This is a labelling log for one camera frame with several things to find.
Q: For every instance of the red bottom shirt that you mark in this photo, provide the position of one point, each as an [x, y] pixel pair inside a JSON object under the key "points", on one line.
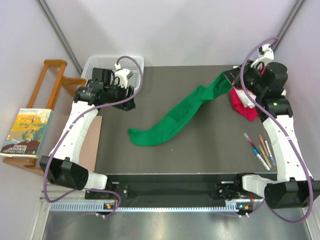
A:
{"points": [[248, 113]]}

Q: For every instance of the orange marker pen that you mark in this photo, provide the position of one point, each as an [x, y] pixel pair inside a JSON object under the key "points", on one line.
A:
{"points": [[263, 144]]}

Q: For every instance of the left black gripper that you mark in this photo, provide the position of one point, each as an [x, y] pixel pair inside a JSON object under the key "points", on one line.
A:
{"points": [[127, 97]]}

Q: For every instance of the green t shirt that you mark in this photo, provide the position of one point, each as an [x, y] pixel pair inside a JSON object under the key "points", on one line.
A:
{"points": [[178, 117]]}

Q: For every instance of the wooden rack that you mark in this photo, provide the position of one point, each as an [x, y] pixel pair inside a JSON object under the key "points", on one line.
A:
{"points": [[53, 90]]}

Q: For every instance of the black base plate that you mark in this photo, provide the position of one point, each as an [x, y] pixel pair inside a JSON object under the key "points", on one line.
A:
{"points": [[178, 189]]}

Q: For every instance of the white plastic basket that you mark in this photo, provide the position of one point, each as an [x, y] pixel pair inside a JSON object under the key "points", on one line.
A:
{"points": [[108, 62]]}

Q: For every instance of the paperback book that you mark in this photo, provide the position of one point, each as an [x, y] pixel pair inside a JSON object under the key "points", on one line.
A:
{"points": [[28, 133]]}

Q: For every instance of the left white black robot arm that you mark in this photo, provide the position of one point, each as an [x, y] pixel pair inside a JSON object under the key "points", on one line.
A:
{"points": [[62, 164]]}

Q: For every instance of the grey slotted cable duct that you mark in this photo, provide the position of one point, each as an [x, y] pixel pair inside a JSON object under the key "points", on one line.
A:
{"points": [[230, 207]]}

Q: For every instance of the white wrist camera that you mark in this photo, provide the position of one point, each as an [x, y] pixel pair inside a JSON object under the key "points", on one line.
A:
{"points": [[122, 76], [265, 56]]}

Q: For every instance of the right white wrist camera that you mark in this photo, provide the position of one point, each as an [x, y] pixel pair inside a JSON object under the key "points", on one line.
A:
{"points": [[265, 56]]}

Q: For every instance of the red marker pen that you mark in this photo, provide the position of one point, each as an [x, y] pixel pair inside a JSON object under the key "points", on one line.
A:
{"points": [[250, 141]]}

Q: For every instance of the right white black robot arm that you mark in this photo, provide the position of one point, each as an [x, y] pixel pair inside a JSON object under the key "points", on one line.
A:
{"points": [[293, 188]]}

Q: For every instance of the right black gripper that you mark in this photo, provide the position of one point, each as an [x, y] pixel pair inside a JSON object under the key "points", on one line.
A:
{"points": [[233, 75]]}

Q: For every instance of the white folded shirt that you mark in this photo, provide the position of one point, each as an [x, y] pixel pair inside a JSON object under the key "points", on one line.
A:
{"points": [[246, 102]]}

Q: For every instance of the white marker pen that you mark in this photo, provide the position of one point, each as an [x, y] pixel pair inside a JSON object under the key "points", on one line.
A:
{"points": [[270, 153]]}

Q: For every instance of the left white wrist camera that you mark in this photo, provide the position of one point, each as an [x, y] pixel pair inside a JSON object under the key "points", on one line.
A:
{"points": [[122, 76]]}

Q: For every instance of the yellow marker pen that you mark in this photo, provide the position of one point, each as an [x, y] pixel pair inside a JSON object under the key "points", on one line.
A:
{"points": [[265, 156]]}

